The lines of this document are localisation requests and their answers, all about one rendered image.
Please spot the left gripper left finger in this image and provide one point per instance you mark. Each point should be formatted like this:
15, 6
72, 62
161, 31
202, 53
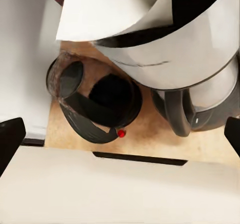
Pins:
12, 133

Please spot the electric kettle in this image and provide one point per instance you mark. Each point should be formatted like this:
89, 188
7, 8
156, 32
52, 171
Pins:
91, 91

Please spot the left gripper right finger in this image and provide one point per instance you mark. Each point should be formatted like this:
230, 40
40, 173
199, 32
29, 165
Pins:
232, 133

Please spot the fridge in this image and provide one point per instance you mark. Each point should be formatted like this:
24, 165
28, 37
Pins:
28, 47

